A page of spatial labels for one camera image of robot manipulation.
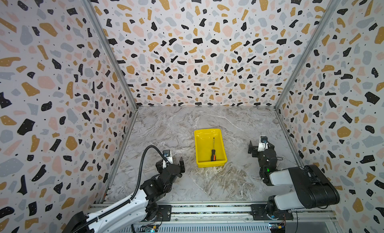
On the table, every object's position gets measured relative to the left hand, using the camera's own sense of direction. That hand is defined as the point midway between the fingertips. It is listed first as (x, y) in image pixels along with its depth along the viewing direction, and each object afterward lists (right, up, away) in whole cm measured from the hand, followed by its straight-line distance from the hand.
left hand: (175, 157), depth 81 cm
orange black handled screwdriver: (+22, -1, +11) cm, 24 cm away
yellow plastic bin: (+16, +7, +23) cm, 29 cm away
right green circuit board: (+51, -31, -9) cm, 60 cm away
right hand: (+48, +9, +8) cm, 50 cm away
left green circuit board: (-10, -31, -11) cm, 34 cm away
